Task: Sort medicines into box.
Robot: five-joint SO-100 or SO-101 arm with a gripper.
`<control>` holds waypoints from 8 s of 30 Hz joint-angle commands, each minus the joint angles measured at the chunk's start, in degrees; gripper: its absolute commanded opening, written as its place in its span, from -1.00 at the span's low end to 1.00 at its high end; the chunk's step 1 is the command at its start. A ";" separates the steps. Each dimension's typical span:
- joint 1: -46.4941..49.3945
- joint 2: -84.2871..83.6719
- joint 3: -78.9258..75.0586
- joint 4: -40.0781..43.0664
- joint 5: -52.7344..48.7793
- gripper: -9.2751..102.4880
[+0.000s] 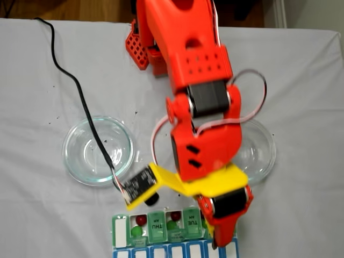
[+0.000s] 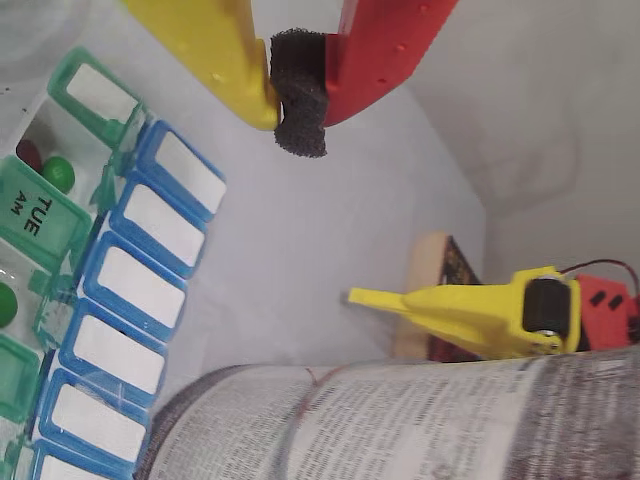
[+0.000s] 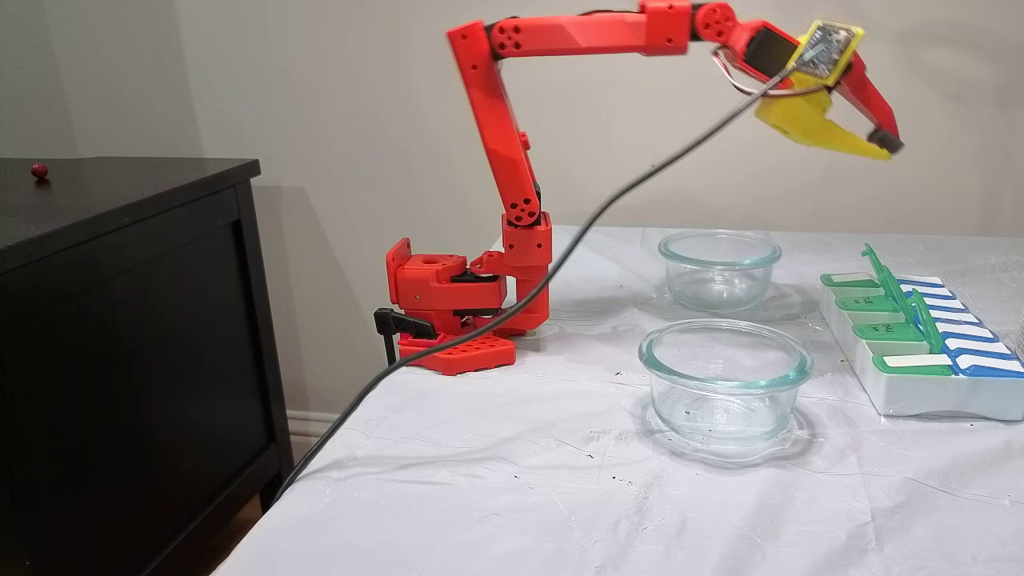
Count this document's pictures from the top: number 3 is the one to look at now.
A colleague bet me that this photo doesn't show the weekly pill organizer box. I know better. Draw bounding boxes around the weekly pill organizer box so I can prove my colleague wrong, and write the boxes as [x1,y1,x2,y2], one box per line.
[819,243,1024,422]

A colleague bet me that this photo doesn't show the small clear glass bowl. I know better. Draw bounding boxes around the small clear glass bowl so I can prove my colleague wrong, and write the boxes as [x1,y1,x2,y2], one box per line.
[658,230,783,314]

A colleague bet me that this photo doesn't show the large clear glass bowl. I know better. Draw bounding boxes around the large clear glass bowl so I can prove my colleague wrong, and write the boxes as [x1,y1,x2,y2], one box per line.
[638,320,815,450]

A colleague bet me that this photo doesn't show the black table clamp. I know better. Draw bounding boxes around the black table clamp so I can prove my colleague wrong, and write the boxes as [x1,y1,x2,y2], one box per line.
[374,307,439,370]

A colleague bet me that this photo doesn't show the white plastic table cover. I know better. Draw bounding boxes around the white plastic table cover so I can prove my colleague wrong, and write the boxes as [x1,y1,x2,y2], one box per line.
[212,226,1024,576]

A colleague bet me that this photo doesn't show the white baseboard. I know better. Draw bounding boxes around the white baseboard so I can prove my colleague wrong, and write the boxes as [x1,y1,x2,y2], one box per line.
[286,410,357,469]

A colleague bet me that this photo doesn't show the black wooden cabinet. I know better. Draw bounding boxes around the black wooden cabinet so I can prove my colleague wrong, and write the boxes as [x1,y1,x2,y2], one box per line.
[0,157,295,576]

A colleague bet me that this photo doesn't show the white and red servo wire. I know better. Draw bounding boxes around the white and red servo wire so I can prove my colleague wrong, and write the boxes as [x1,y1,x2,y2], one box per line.
[710,44,801,98]

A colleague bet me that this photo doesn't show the camera board with yellow mount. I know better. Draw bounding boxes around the camera board with yellow mount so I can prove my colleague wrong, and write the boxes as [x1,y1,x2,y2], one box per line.
[786,19,866,87]

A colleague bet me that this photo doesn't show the black camera cable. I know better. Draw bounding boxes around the black camera cable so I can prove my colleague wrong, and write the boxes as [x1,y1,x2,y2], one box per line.
[272,44,829,506]

